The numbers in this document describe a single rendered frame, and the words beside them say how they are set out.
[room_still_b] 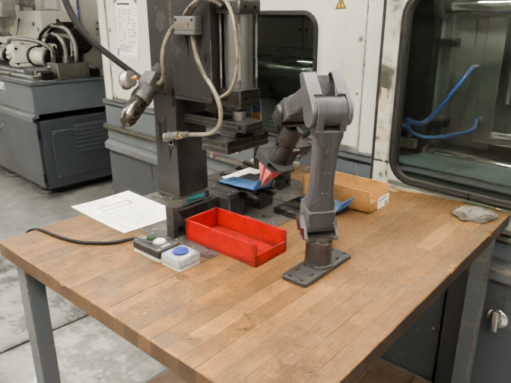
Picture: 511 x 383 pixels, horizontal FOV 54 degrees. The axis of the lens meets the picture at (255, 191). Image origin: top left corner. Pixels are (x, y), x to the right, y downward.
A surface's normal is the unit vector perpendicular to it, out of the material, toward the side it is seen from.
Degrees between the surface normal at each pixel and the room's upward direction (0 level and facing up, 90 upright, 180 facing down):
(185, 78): 90
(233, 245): 90
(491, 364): 90
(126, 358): 0
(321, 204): 98
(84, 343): 0
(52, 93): 90
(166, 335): 0
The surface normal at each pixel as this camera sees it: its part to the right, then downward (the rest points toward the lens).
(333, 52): -0.70, 0.24
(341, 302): 0.00, -0.94
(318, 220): 0.21, 0.46
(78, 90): 0.71, 0.23
